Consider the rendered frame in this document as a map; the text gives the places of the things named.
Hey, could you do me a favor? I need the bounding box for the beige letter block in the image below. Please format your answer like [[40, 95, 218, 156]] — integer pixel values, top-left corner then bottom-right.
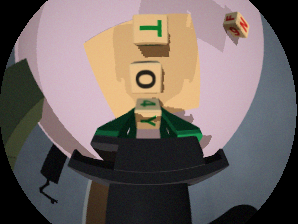
[[223, 12, 249, 38], [132, 14, 168, 47], [129, 61, 162, 94], [135, 98, 162, 129]]

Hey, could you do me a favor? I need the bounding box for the tan flat mat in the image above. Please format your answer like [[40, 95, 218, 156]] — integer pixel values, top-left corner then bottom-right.
[[83, 13, 200, 118]]

